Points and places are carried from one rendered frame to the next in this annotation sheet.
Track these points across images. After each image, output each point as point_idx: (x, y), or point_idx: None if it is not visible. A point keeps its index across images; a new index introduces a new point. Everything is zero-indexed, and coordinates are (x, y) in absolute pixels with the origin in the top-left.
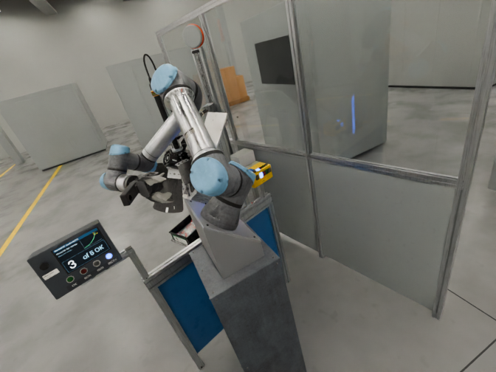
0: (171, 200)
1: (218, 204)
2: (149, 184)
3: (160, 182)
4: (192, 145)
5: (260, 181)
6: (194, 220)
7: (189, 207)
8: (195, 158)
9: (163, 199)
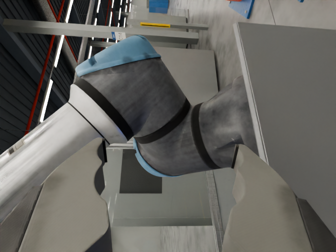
0: (234, 148)
1: (207, 102)
2: (95, 236)
3: (104, 138)
4: (46, 119)
5: None
6: (323, 147)
7: (264, 148)
8: (73, 83)
9: (242, 163)
